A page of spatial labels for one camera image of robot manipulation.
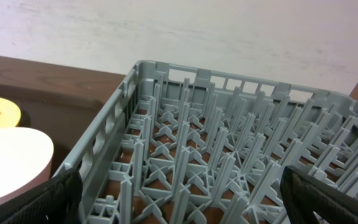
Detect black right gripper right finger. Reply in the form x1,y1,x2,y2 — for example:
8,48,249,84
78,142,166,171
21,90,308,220
280,166,358,223

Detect pink plastic bowl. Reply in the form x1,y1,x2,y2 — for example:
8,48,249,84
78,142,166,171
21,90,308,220
0,128,54,205

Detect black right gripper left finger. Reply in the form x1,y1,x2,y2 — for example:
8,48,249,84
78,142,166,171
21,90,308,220
0,168,83,224

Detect yellow plastic plate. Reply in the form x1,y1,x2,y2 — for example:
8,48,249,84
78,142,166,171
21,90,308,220
0,95,22,130

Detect grey plastic dishwasher rack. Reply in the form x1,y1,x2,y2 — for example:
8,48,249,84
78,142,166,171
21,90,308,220
57,60,358,223

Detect dark brown serving tray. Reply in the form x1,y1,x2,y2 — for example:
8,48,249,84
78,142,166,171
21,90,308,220
0,84,103,174

